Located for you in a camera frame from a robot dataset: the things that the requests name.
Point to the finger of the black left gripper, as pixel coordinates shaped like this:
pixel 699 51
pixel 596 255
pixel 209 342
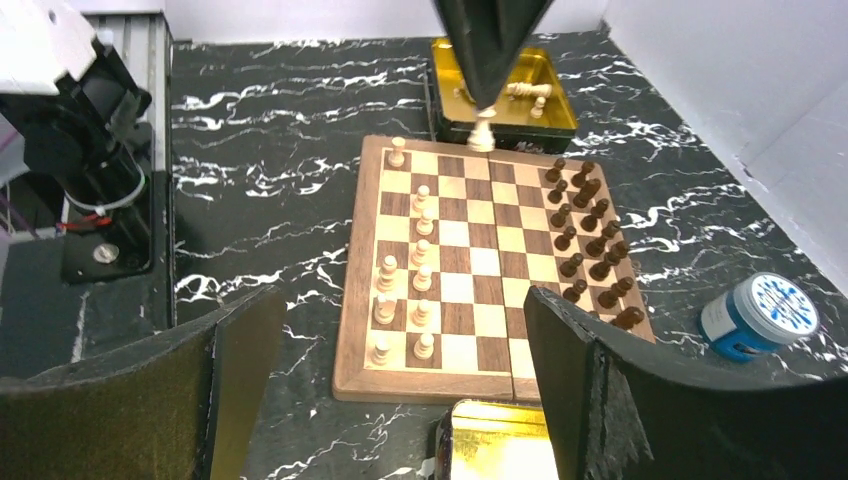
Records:
pixel 514 22
pixel 467 24

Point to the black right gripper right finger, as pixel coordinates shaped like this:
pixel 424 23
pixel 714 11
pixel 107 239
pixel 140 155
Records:
pixel 619 407

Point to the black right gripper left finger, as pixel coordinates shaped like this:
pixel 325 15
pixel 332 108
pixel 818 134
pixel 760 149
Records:
pixel 181 404

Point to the white rook chess piece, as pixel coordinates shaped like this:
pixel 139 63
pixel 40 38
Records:
pixel 396 157

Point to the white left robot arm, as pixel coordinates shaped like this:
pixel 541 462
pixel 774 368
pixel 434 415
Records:
pixel 80 113

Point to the pile of white chess pieces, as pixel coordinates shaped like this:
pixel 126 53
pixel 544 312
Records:
pixel 530 93

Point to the gold tin with white pieces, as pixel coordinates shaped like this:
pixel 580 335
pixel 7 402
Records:
pixel 551 134

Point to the row of dark chess pieces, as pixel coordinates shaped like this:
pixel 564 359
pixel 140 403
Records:
pixel 592 257

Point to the wooden chess board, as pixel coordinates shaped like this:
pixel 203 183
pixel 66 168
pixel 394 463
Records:
pixel 491 242

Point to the empty gold square tin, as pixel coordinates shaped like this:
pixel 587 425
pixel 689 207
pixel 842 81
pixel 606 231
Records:
pixel 490 441

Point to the small blue white jar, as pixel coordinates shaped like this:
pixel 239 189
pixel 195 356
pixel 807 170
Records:
pixel 758 316

